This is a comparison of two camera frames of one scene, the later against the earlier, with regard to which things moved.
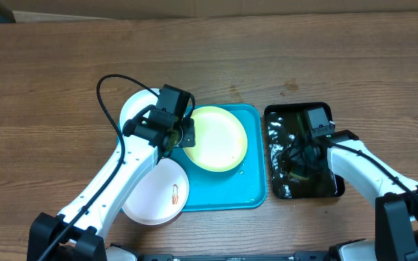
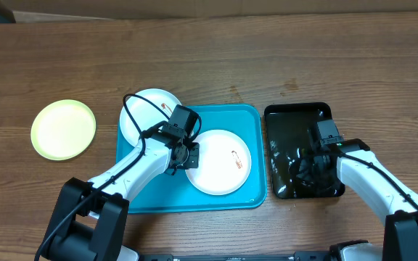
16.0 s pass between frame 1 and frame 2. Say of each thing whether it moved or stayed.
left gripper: moved
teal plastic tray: stayed
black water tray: stayed
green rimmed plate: moved
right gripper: moved
